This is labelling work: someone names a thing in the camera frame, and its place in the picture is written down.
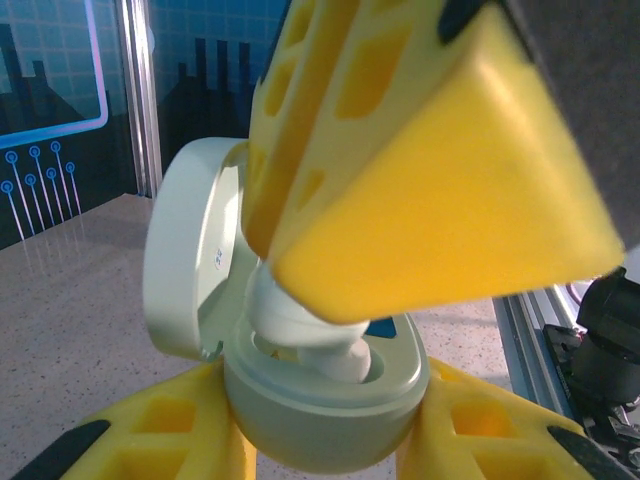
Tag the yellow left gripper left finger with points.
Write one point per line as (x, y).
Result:
(165, 440)

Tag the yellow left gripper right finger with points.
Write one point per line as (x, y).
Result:
(480, 440)

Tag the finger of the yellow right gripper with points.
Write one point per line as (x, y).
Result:
(450, 210)
(280, 125)

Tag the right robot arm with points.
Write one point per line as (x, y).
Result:
(605, 330)

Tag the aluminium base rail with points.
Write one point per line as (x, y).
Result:
(525, 340)

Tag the aluminium frame post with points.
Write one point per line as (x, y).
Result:
(137, 100)

